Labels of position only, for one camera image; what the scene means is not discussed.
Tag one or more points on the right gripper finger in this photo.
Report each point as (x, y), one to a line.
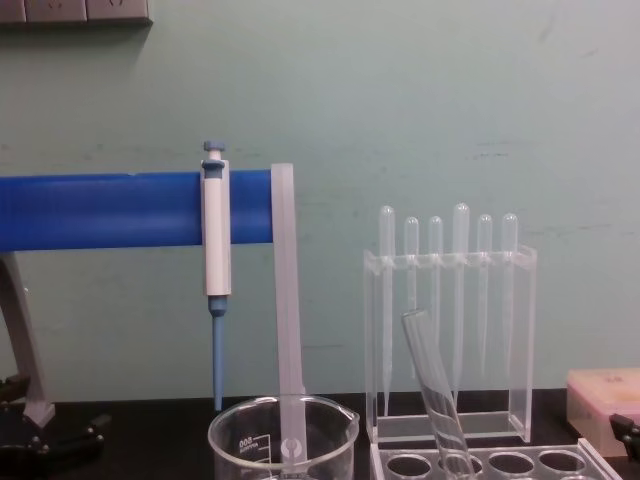
(627, 435)

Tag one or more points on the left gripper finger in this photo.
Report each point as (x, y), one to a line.
(94, 421)
(45, 441)

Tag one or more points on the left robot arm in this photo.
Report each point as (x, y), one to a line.
(27, 340)

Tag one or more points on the white test tube rack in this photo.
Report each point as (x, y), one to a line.
(585, 455)

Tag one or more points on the pink plastic box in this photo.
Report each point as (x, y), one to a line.
(600, 395)

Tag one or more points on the clear acrylic dropper rack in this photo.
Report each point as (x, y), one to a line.
(522, 340)

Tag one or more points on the clear glass beaker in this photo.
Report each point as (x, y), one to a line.
(240, 450)

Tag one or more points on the clear glass test tube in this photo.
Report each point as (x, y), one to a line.
(435, 380)

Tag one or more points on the blue horizontal stand bar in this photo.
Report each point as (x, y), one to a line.
(100, 210)

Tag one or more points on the white and blue pipette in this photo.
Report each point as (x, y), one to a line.
(217, 235)

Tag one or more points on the clear plastic dropper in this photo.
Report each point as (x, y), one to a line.
(510, 240)

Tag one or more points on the translucent white stand post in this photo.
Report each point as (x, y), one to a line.
(287, 280)

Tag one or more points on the grey wall socket panel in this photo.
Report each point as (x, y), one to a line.
(75, 12)

